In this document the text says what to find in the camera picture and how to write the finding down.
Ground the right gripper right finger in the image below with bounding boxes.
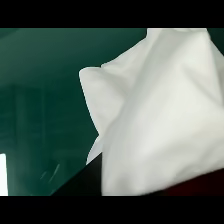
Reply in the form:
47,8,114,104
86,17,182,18
150,167,224,197

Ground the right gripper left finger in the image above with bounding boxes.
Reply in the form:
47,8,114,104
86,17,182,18
50,157,104,197

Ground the white shirt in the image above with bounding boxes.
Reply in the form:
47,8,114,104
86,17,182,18
78,27,224,197

